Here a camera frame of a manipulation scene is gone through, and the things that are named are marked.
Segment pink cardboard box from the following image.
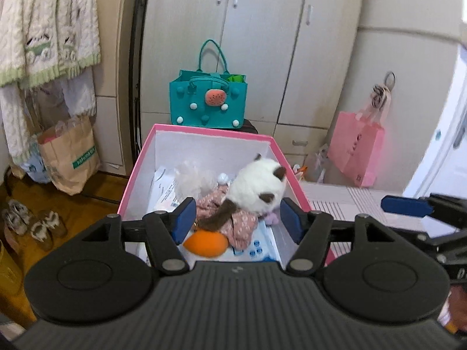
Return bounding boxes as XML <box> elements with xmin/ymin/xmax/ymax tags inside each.
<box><xmin>117</xmin><ymin>123</ymin><xmax>336</xmax><ymax>267</ymax></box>

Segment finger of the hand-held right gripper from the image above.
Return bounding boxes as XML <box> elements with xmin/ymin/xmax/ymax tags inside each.
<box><xmin>380</xmin><ymin>193</ymin><xmax>467</xmax><ymax>227</ymax></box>
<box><xmin>388</xmin><ymin>227</ymin><xmax>467</xmax><ymax>259</ymax></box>

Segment teal felt handbag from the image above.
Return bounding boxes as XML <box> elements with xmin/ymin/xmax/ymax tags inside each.
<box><xmin>169</xmin><ymin>39</ymin><xmax>249</xmax><ymax>129</ymax></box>

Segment grey wardrobe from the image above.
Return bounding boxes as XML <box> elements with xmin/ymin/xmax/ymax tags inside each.
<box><xmin>140</xmin><ymin>0</ymin><xmax>369</xmax><ymax>161</ymax></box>

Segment black clothes rack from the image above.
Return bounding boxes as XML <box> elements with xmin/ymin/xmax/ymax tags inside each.
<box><xmin>4</xmin><ymin>166</ymin><xmax>19</xmax><ymax>197</ymax></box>

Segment white brown plush cat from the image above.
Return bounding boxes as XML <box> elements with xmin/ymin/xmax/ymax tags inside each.
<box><xmin>197</xmin><ymin>153</ymin><xmax>288</xmax><ymax>232</ymax></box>

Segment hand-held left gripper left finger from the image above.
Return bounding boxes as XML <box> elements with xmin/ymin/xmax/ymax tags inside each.
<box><xmin>82</xmin><ymin>197</ymin><xmax>198</xmax><ymax>276</ymax></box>

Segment black hair ties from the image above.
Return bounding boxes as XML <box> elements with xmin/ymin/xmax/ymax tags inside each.
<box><xmin>370</xmin><ymin>84</ymin><xmax>389</xmax><ymax>108</ymax></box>

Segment brown paper bag green label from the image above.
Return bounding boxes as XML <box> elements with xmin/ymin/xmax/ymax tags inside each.
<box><xmin>37</xmin><ymin>115</ymin><xmax>101</xmax><ymax>195</ymax></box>

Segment pink paper bag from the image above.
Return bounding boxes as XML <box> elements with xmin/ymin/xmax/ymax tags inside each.
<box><xmin>327</xmin><ymin>111</ymin><xmax>385</xmax><ymax>187</ymax></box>

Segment white fluffy pom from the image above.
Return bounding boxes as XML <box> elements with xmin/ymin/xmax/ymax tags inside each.
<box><xmin>174</xmin><ymin>160</ymin><xmax>216</xmax><ymax>199</ymax></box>

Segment white fluffy cardigan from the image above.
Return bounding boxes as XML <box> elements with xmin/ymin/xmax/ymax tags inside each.
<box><xmin>0</xmin><ymin>0</ymin><xmax>101</xmax><ymax>165</ymax></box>

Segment small tissue pack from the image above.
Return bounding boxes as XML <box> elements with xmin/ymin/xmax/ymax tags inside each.
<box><xmin>153</xmin><ymin>168</ymin><xmax>183</xmax><ymax>212</ymax></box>

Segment large wet wipes pack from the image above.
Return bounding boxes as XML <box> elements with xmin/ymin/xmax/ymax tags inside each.
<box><xmin>226</xmin><ymin>222</ymin><xmax>281</xmax><ymax>263</ymax></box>

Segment orange soft toy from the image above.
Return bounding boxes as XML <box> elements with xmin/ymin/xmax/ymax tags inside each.
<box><xmin>182</xmin><ymin>230</ymin><xmax>227</xmax><ymax>260</ymax></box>

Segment pink floral scrunchie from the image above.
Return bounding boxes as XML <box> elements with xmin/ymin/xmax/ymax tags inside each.
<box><xmin>197</xmin><ymin>186</ymin><xmax>258</xmax><ymax>250</ymax></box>

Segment blue and white printed bag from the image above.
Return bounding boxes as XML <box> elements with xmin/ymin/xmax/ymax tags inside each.
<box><xmin>20</xmin><ymin>142</ymin><xmax>52</xmax><ymax>185</ymax></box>

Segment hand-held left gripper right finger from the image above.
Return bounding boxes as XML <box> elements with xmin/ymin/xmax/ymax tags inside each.
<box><xmin>280</xmin><ymin>197</ymin><xmax>387</xmax><ymax>276</ymax></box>

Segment clear plastic bag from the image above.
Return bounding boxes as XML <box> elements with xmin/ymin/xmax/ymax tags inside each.
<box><xmin>292</xmin><ymin>144</ymin><xmax>329</xmax><ymax>183</ymax></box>

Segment brown white shoe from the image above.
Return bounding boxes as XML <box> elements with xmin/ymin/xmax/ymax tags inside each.
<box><xmin>30</xmin><ymin>209</ymin><xmax>68</xmax><ymax>251</ymax></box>

